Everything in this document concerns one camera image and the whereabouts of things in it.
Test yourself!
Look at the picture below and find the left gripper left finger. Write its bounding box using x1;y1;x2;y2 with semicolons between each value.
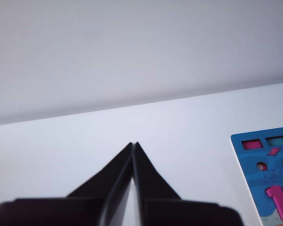
0;142;133;226

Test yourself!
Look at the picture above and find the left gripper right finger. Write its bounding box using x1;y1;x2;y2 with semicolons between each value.
133;141;242;226

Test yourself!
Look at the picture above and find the magenta number one piece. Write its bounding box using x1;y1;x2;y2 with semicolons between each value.
265;185;283;223

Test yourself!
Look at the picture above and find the blue wooden number puzzle board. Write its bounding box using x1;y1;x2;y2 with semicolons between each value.
230;126;283;226

